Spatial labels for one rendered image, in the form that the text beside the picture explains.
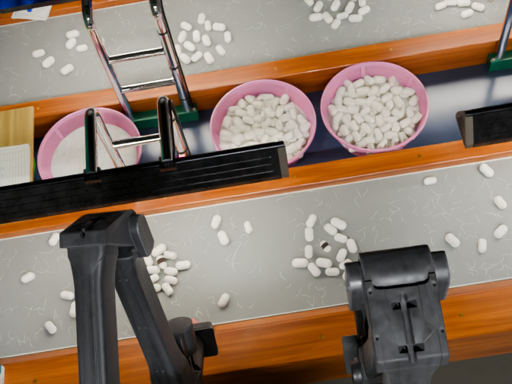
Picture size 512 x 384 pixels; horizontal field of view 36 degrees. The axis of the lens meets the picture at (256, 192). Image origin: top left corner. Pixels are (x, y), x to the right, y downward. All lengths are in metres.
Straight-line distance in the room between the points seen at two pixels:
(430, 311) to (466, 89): 1.35
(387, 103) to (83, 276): 1.08
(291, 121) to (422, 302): 1.21
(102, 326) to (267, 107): 1.00
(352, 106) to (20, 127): 0.85
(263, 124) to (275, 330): 0.55
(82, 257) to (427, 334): 0.55
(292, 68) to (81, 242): 1.03
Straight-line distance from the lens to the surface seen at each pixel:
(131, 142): 1.77
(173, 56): 1.91
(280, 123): 2.00
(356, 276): 0.86
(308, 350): 1.73
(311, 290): 1.80
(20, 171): 2.05
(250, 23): 2.21
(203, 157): 1.54
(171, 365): 1.42
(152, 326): 1.36
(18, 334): 1.91
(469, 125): 1.59
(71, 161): 2.08
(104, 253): 1.17
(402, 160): 1.91
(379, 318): 0.84
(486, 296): 1.79
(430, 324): 0.85
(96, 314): 1.18
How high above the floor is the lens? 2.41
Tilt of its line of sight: 61 degrees down
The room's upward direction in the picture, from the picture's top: 13 degrees counter-clockwise
